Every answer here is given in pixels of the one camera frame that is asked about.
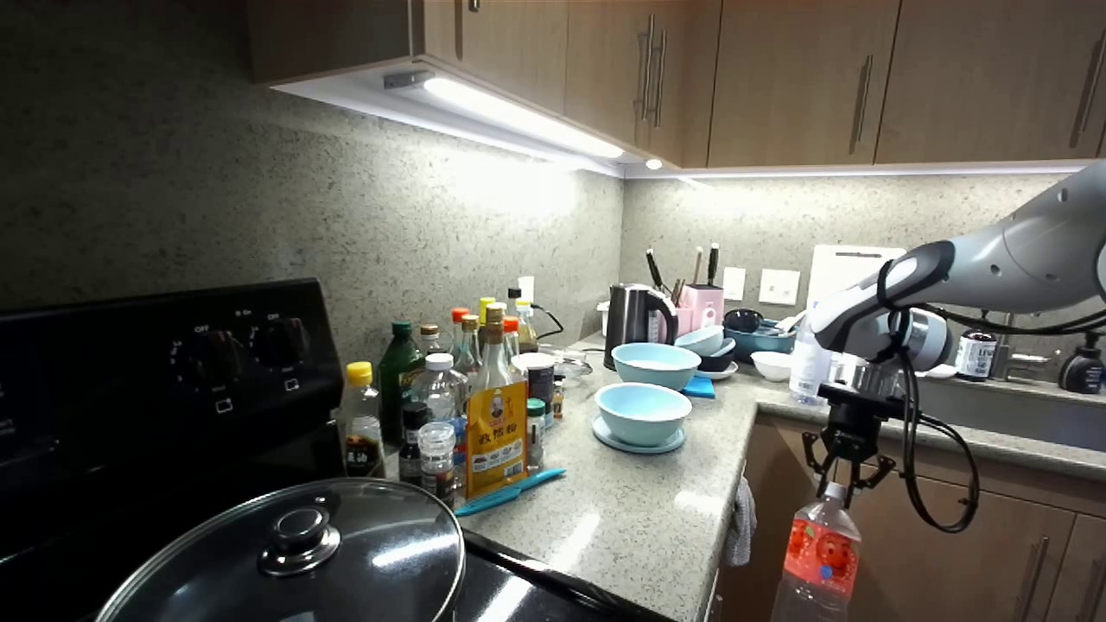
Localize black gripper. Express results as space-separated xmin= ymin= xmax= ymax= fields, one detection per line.
xmin=799 ymin=385 xmax=910 ymax=505

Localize orange label plastic bottle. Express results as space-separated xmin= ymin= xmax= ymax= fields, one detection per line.
xmin=769 ymin=476 xmax=863 ymax=622

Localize small green cap bottle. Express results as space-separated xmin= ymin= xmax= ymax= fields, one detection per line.
xmin=525 ymin=395 xmax=553 ymax=473

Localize yellow label sauce bottle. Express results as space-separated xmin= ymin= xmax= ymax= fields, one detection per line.
xmin=463 ymin=301 xmax=531 ymax=499

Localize pale yellow oil bottle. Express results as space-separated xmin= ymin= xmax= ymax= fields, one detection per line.
xmin=503 ymin=285 xmax=542 ymax=355

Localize orange cap bottle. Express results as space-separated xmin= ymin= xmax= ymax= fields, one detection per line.
xmin=444 ymin=305 xmax=482 ymax=374

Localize clear white cap bottle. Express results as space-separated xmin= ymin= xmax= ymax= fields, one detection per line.
xmin=414 ymin=350 xmax=469 ymax=433

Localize green glass bottle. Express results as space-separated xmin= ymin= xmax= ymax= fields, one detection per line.
xmin=375 ymin=322 xmax=427 ymax=449

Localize yellow cap bottle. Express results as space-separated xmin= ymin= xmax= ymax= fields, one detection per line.
xmin=338 ymin=360 xmax=389 ymax=481

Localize grey dish cloth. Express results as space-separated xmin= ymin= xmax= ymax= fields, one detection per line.
xmin=727 ymin=473 xmax=761 ymax=571

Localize white bowl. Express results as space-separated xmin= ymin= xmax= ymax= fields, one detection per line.
xmin=750 ymin=350 xmax=799 ymax=383

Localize dark teal bowl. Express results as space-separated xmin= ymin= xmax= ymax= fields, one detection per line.
xmin=721 ymin=306 xmax=799 ymax=360

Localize brown soap dispenser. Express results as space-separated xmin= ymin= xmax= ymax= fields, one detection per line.
xmin=952 ymin=329 xmax=999 ymax=383

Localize steel sink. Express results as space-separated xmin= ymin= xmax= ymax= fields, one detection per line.
xmin=910 ymin=374 xmax=1106 ymax=457

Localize stack of dark plates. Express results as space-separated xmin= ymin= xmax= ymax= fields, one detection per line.
xmin=672 ymin=323 xmax=740 ymax=383

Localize white board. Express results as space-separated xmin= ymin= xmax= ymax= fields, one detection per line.
xmin=806 ymin=243 xmax=910 ymax=319

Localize small light blue bowl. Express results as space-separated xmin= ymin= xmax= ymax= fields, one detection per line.
xmin=592 ymin=381 xmax=693 ymax=449

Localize light blue plate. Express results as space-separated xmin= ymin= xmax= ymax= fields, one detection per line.
xmin=586 ymin=413 xmax=692 ymax=460

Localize pink knife block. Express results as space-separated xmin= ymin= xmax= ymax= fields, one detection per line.
xmin=672 ymin=282 xmax=729 ymax=337

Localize large light blue bowl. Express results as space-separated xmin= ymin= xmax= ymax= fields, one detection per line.
xmin=609 ymin=337 xmax=705 ymax=395

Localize black soap dispenser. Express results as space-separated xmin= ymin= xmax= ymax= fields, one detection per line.
xmin=1054 ymin=330 xmax=1106 ymax=398

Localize black electric kettle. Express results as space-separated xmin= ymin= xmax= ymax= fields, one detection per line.
xmin=602 ymin=281 xmax=682 ymax=374

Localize dark jar white lid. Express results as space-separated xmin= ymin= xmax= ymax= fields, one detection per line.
xmin=510 ymin=350 xmax=563 ymax=420

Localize under cabinet light strip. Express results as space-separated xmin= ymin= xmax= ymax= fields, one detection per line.
xmin=384 ymin=70 xmax=632 ymax=165

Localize wooden upper cabinets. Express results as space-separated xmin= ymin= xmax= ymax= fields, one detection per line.
xmin=242 ymin=0 xmax=1106 ymax=175

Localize glass pan lid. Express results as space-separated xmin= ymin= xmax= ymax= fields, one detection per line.
xmin=93 ymin=473 xmax=469 ymax=622

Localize black electric stove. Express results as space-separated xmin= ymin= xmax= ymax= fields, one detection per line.
xmin=0 ymin=275 xmax=683 ymax=622

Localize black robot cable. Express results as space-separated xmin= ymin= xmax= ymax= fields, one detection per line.
xmin=873 ymin=256 xmax=1106 ymax=536

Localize white switch plate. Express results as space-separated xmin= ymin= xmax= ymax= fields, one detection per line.
xmin=757 ymin=266 xmax=802 ymax=306

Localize teal handled utensil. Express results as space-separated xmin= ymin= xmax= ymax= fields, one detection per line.
xmin=452 ymin=461 xmax=571 ymax=518

